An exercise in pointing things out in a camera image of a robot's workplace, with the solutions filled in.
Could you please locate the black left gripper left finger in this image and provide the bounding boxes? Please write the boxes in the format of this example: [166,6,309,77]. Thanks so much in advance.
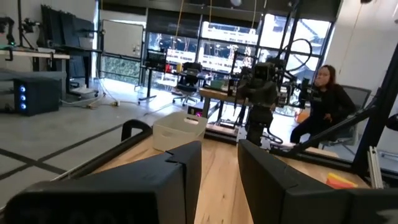
[2,140,203,224]

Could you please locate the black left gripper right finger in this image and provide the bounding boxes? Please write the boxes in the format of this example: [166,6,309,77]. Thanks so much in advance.
[237,139,398,224]

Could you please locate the wooden background table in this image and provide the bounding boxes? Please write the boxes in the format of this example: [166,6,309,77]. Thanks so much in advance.
[198,88,249,119]

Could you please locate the orange block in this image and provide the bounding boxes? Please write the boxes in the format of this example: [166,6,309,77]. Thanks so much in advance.
[325,178,355,190]

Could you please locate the white plastic bin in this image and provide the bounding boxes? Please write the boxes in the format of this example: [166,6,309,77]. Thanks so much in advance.
[151,111,208,152]

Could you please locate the yellow rectangular block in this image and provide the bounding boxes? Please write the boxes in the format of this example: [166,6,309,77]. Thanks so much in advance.
[326,172,359,189]

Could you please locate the black box pink light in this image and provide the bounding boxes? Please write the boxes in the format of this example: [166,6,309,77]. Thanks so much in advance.
[187,105,205,118]

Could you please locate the person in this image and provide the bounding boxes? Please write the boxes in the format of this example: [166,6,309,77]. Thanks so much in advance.
[289,64,357,144]

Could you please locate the black office chair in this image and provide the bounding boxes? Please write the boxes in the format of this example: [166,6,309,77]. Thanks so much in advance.
[172,61,205,106]

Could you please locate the grey office chair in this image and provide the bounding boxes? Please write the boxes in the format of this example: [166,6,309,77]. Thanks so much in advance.
[320,84,373,150]

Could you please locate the silver aluminium extrusion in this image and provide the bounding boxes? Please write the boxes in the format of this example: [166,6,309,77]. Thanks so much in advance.
[368,146,385,190]

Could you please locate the black computer tower blue lights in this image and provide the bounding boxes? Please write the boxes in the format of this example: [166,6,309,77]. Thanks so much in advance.
[12,77,62,117]

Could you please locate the whiteboard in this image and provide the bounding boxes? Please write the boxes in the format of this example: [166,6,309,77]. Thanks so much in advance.
[101,19,146,60]

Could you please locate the wooden desk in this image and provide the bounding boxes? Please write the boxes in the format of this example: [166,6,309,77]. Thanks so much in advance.
[0,48,71,73]

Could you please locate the dark stacked panels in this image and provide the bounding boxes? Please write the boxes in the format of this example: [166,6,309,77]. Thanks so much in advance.
[40,4,96,47]

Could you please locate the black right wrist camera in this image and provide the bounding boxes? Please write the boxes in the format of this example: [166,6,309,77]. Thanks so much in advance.
[253,62,276,81]

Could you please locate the black table edge rail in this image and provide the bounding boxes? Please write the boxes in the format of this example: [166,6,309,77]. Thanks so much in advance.
[51,119,154,182]

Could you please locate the black wire crate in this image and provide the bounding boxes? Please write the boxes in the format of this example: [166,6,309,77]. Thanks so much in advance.
[145,49,168,72]

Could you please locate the black rig frame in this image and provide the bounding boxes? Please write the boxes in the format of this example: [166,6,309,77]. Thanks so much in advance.
[270,43,398,184]

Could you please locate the black tripod camera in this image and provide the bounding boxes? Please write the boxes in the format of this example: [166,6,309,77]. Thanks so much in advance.
[17,0,41,49]

